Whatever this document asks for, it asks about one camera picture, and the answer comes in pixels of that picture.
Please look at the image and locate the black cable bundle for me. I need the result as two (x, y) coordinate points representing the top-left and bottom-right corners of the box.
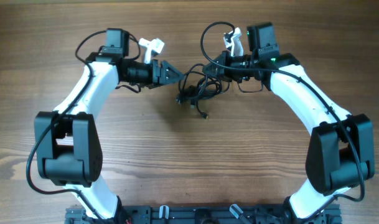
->
(175, 63), (231, 120)

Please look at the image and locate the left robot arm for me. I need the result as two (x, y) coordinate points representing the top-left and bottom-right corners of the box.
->
(26, 28), (184, 223)

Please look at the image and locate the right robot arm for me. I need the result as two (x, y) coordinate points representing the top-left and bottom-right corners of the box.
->
(203, 22), (375, 223)

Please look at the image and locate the black left camera cable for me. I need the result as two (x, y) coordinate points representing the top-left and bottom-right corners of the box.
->
(26, 30), (142, 222)

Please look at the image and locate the black camera cable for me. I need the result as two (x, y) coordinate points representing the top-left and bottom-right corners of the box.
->
(26, 30), (142, 222)
(200, 21), (366, 223)

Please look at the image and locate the black right camera cable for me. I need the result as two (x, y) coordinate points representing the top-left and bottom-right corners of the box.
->
(200, 21), (366, 223)

